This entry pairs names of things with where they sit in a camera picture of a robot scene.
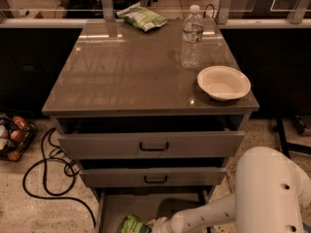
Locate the white paper bowl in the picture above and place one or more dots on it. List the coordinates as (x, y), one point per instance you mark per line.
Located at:
(223, 83)

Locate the middle grey drawer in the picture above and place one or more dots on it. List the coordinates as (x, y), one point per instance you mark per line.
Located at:
(124, 177)

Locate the clear plastic water bottle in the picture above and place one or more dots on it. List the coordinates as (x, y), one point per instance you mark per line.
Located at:
(192, 33)

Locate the green rice chip bag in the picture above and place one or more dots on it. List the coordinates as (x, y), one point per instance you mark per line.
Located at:
(133, 224)

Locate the grey metal post right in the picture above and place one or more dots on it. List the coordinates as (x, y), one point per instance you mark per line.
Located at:
(223, 11)

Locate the grey metal post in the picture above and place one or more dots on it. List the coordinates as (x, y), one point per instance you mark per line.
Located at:
(108, 9)
(223, 11)

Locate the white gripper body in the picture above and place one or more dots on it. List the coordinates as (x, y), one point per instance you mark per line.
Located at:
(161, 225)

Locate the grey drawer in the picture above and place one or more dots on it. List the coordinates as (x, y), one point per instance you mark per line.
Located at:
(114, 208)
(124, 177)
(151, 145)

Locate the top grey drawer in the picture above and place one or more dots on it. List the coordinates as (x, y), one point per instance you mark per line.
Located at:
(151, 145)

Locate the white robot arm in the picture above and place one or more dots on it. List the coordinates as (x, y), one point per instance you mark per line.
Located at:
(270, 190)

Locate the bottom grey drawer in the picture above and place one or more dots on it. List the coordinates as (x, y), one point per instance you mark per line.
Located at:
(114, 208)

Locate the green chip bag at back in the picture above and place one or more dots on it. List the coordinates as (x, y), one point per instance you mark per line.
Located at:
(141, 17)

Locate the grey drawer cabinet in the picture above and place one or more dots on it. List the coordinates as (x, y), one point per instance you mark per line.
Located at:
(118, 79)

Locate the black wire basket with items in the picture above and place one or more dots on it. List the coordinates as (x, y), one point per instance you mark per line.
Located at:
(16, 135)

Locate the grey metal post left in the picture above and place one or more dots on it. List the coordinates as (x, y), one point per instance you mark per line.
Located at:
(108, 9)

